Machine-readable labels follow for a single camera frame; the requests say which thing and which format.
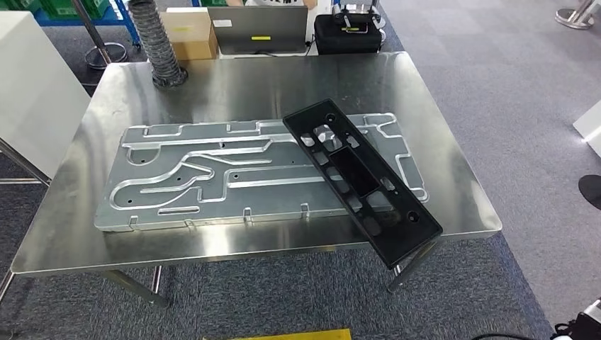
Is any black plastic panel part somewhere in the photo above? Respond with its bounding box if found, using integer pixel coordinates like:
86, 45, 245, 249
282, 98, 444, 271

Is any stainless steel workbench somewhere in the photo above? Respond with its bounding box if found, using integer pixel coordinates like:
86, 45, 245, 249
0, 51, 504, 310

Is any stamped aluminium plate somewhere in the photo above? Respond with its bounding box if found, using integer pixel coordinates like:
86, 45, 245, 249
94, 112, 429, 234

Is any black carrying case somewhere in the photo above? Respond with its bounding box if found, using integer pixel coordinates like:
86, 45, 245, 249
313, 12, 383, 57

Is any grey laptop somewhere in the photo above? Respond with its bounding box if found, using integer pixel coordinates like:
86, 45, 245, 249
207, 5, 310, 56

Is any cardboard box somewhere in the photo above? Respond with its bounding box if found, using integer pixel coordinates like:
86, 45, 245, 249
159, 6, 220, 62

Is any steel stanchion with round base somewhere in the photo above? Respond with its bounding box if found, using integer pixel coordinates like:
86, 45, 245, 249
70, 0, 129, 72

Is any blue cart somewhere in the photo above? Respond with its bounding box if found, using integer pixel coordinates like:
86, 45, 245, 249
31, 0, 142, 49

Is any white cabinet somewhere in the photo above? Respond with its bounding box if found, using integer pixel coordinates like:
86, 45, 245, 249
0, 11, 93, 180

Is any steel side table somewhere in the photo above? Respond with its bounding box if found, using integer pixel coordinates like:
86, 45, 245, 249
0, 137, 52, 187

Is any green plastic crate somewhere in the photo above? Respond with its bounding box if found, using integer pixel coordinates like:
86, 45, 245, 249
39, 0, 115, 21

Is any black stanchion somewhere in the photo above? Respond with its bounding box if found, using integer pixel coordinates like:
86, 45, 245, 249
578, 174, 601, 212

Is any white display plinth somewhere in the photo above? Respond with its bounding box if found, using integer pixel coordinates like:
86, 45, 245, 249
572, 98, 601, 159

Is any silver stanchion base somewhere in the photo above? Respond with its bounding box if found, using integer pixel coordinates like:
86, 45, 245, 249
554, 0, 601, 31

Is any grey flexible hose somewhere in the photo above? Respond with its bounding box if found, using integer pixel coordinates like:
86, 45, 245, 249
127, 0, 189, 89

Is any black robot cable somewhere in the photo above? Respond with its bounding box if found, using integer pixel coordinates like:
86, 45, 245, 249
471, 332, 558, 340

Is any black camera bracket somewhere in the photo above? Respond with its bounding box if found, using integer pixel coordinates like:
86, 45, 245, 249
552, 311, 601, 340

